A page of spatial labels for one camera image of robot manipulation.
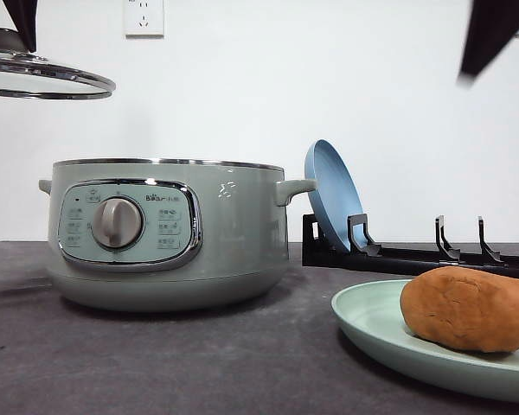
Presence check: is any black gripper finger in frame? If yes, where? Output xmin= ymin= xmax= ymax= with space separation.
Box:
xmin=458 ymin=0 xmax=519 ymax=87

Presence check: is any black gripper finger holding lid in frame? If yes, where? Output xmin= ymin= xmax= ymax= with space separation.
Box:
xmin=3 ymin=0 xmax=37 ymax=53

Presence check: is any glass pot lid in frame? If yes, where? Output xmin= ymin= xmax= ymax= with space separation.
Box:
xmin=0 ymin=28 xmax=116 ymax=100

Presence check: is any brown potato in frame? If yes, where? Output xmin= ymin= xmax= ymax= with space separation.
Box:
xmin=400 ymin=266 xmax=519 ymax=353

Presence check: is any green plate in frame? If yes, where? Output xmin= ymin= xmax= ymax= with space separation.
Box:
xmin=330 ymin=279 xmax=519 ymax=403

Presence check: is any blue plate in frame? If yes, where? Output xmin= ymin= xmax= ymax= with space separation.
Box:
xmin=304 ymin=139 xmax=365 ymax=251

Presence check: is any green electric steamer pot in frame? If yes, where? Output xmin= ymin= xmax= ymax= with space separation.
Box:
xmin=38 ymin=158 xmax=317 ymax=312

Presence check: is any black dish rack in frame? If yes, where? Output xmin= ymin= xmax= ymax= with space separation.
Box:
xmin=302 ymin=214 xmax=519 ymax=279

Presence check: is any white wall socket left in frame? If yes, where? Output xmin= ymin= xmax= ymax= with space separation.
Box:
xmin=123 ymin=0 xmax=164 ymax=40

